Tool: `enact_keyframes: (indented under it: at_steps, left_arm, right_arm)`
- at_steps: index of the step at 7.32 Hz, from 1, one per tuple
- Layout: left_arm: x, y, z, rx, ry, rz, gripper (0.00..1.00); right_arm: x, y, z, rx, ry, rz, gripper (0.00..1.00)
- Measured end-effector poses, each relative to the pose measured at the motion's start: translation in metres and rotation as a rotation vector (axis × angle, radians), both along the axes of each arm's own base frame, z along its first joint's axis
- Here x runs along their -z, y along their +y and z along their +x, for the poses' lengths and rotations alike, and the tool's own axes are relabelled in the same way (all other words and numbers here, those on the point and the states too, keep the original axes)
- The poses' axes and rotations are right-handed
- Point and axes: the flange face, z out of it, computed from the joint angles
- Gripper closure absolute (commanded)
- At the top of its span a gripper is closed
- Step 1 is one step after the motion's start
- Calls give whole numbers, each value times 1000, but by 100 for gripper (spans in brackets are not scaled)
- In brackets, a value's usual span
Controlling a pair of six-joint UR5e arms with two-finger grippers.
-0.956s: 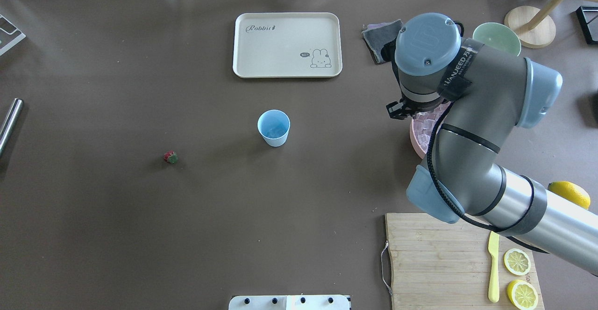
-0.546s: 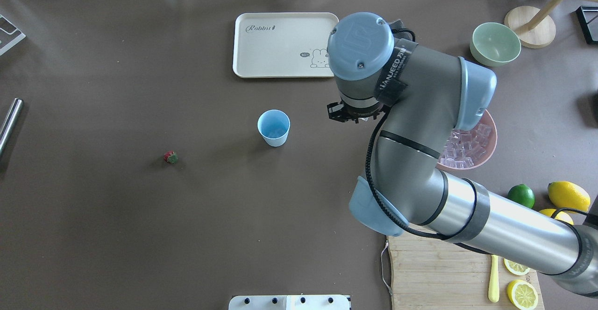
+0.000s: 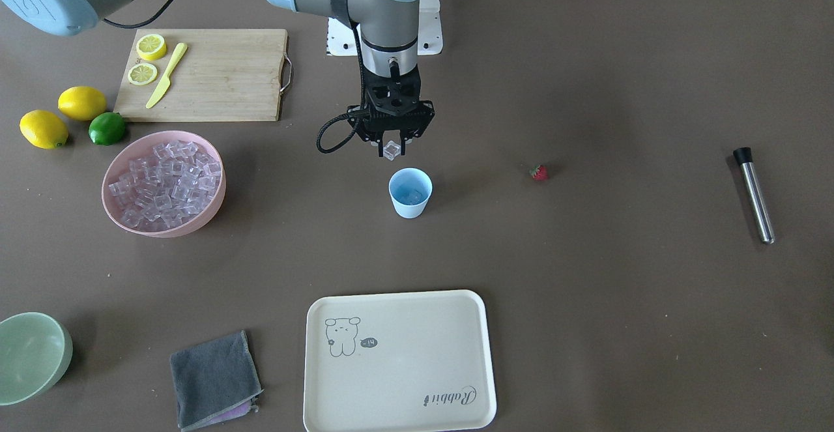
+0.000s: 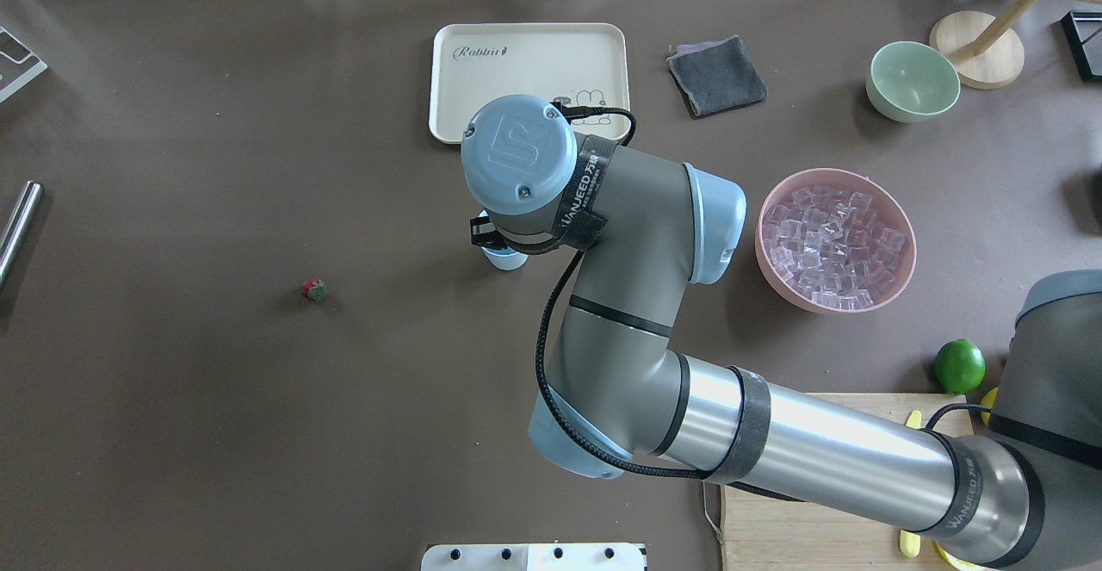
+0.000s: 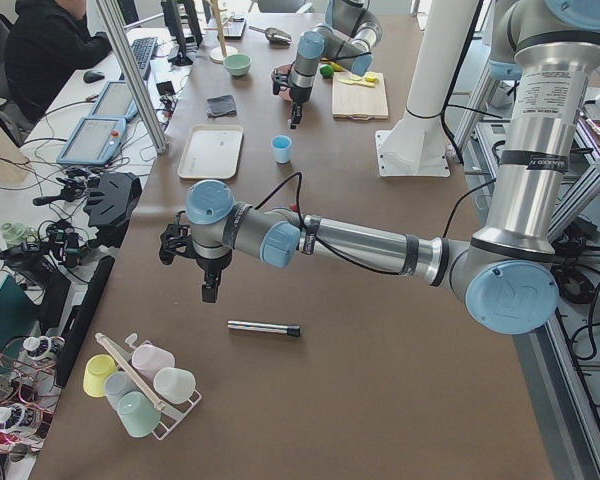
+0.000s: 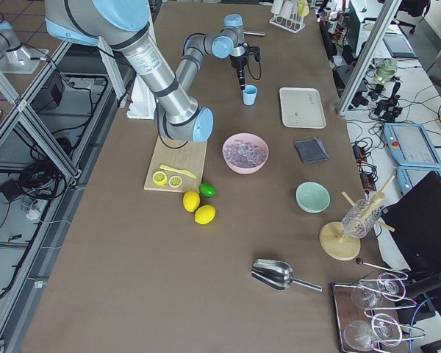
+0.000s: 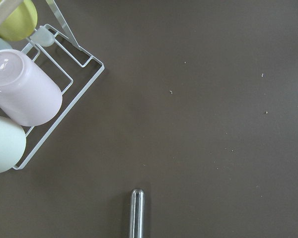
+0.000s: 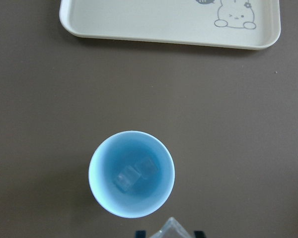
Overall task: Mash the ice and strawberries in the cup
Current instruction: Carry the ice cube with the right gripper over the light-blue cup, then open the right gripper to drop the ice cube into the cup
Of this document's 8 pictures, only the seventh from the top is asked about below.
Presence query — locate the steel muddler black tip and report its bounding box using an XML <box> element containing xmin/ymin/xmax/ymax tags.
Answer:
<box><xmin>129</xmin><ymin>188</ymin><xmax>145</xmax><ymax>238</ymax></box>

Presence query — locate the pink cup on rack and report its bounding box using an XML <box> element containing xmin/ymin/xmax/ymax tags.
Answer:
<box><xmin>0</xmin><ymin>49</ymin><xmax>63</xmax><ymax>126</ymax></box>

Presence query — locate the white cup on rack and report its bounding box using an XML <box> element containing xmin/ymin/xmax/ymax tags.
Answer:
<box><xmin>0</xmin><ymin>116</ymin><xmax>26</xmax><ymax>173</ymax></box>

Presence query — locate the yellow cup on rack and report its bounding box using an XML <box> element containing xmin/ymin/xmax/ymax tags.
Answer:
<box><xmin>0</xmin><ymin>0</ymin><xmax>38</xmax><ymax>41</ymax></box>

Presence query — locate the white wire cup rack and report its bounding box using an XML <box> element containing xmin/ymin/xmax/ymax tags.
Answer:
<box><xmin>0</xmin><ymin>0</ymin><xmax>105</xmax><ymax>171</ymax></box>

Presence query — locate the wooden rack handle bar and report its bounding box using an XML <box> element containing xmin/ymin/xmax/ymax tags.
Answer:
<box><xmin>0</xmin><ymin>0</ymin><xmax>23</xmax><ymax>25</ymax></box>

